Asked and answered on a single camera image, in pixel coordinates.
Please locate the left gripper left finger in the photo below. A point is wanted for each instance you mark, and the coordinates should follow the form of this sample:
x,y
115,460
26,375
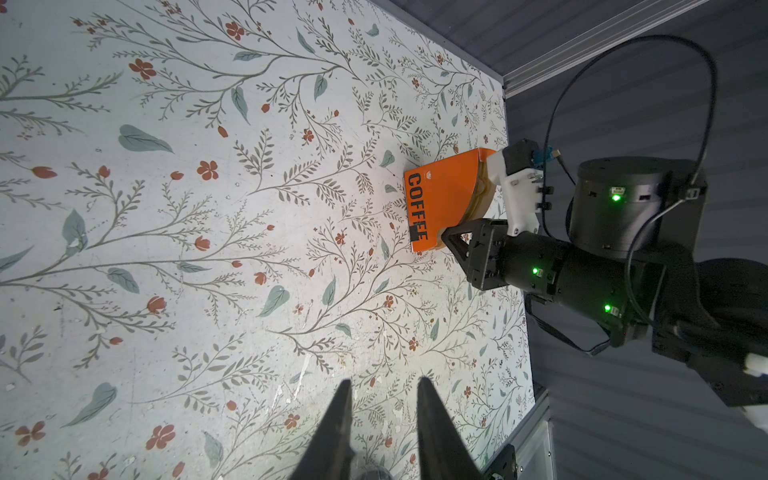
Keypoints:
x,y
329,453

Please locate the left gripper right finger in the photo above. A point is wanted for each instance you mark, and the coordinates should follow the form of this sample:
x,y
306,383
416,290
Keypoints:
x,y
442,453

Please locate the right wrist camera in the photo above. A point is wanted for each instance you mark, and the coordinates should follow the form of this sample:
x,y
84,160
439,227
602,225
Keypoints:
x,y
512,170

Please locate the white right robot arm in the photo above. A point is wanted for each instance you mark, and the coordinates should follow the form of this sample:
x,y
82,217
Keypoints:
x,y
712,315

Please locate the floral table mat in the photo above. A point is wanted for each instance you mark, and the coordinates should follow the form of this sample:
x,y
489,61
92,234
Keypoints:
x,y
203,231

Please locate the orange coffee filter holder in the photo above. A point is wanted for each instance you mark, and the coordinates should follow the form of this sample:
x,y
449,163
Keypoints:
x,y
446,193

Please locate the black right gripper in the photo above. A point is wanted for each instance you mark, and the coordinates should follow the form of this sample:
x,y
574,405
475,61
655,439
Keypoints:
x,y
617,292

